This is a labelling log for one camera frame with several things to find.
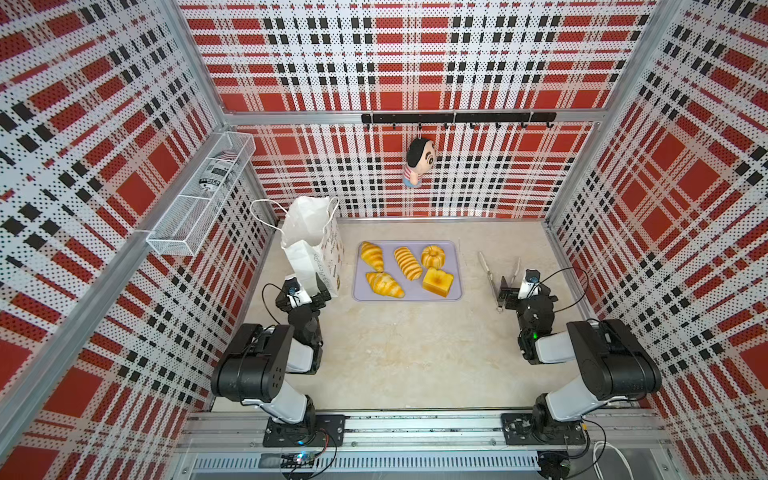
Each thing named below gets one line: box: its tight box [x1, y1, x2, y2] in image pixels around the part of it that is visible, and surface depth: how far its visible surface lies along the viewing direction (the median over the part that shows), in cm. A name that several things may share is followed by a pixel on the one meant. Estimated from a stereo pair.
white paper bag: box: [250, 196, 345, 298], surface depth 90 cm
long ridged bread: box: [394, 246, 423, 281], surface depth 106 cm
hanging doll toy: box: [403, 131, 436, 187], surface depth 95 cm
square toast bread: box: [422, 267, 455, 298], surface depth 100 cm
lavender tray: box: [353, 240, 462, 301], surface depth 103 cm
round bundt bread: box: [421, 245, 445, 269], surface depth 107 cm
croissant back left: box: [360, 241, 384, 273], surface depth 109 cm
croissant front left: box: [366, 272, 405, 298], surface depth 100 cm
